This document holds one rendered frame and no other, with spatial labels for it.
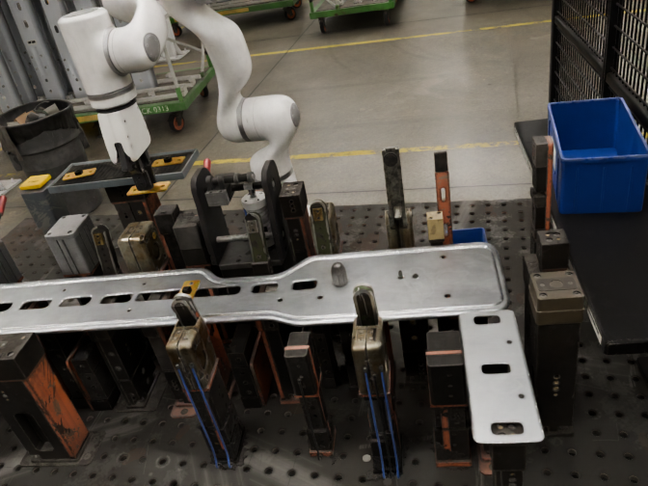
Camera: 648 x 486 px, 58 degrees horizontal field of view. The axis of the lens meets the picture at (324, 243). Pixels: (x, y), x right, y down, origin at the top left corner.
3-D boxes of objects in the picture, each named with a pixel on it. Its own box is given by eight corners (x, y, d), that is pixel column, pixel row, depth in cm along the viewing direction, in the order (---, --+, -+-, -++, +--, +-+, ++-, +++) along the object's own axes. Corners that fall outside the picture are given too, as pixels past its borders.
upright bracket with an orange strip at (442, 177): (446, 334, 148) (433, 153, 121) (446, 330, 149) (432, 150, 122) (459, 333, 147) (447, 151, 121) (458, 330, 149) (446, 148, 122)
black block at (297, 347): (303, 466, 123) (273, 365, 107) (310, 424, 132) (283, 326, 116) (340, 465, 122) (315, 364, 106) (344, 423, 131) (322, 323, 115)
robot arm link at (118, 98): (98, 82, 112) (104, 97, 113) (78, 98, 104) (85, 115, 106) (140, 75, 110) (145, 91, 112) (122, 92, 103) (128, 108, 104)
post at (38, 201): (82, 320, 180) (17, 195, 156) (93, 305, 186) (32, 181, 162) (105, 319, 178) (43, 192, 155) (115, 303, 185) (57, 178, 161)
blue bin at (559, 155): (557, 215, 125) (560, 159, 118) (545, 151, 149) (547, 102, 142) (644, 212, 120) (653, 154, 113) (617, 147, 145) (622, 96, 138)
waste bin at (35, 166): (23, 229, 401) (-30, 130, 362) (67, 191, 444) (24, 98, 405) (86, 228, 388) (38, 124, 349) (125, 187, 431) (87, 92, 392)
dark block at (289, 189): (311, 333, 157) (278, 196, 134) (314, 315, 163) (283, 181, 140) (330, 332, 156) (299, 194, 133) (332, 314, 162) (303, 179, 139)
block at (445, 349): (429, 471, 117) (418, 370, 102) (427, 425, 126) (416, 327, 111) (479, 471, 115) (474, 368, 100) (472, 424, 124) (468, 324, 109)
